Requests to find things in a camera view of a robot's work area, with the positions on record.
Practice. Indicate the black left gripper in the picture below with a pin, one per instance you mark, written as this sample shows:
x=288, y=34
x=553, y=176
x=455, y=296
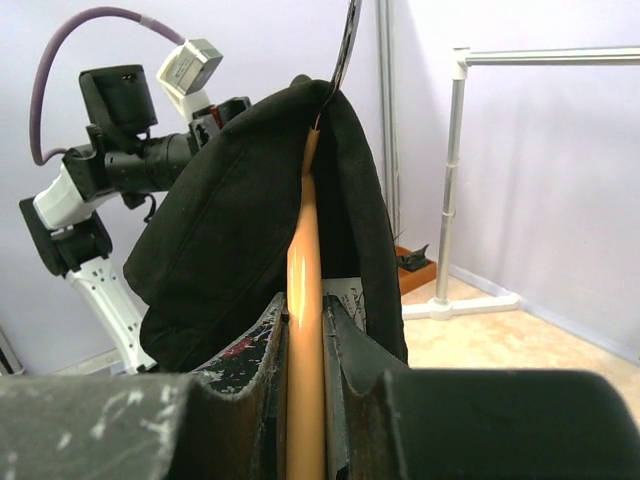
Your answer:
x=207, y=122

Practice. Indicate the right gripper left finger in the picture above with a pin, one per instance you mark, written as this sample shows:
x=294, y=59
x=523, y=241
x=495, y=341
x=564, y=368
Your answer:
x=205, y=424

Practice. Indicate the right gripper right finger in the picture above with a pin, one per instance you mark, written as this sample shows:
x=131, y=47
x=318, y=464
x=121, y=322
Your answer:
x=387, y=420

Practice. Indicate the orange hanger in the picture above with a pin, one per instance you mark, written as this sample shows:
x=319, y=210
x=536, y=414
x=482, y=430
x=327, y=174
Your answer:
x=305, y=417

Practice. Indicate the black t-shirt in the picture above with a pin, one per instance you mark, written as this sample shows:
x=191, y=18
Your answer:
x=214, y=254

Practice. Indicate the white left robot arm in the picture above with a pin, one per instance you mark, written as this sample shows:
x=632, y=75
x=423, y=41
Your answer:
x=121, y=159

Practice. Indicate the wooden compartment tray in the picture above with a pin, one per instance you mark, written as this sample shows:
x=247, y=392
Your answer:
x=410, y=281

